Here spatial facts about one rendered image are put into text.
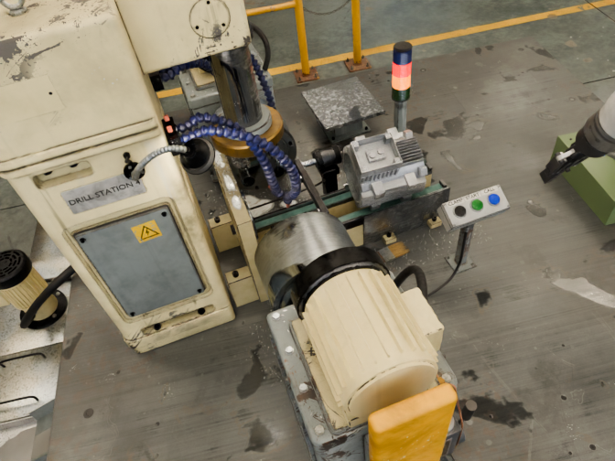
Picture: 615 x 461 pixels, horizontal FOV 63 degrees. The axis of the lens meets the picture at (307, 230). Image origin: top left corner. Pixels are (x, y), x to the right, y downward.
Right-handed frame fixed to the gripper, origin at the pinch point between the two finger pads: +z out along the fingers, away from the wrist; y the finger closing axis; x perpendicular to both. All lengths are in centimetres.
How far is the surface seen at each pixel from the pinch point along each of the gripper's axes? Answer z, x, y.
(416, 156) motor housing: 18.0, -20.9, 22.1
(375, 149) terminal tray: 16.5, -26.4, 33.0
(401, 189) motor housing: 24.0, -14.9, 28.2
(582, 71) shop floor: 179, -94, -184
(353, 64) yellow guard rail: 216, -171, -50
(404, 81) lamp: 31, -51, 9
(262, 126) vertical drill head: -5, -33, 64
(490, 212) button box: 9.7, 2.6, 14.1
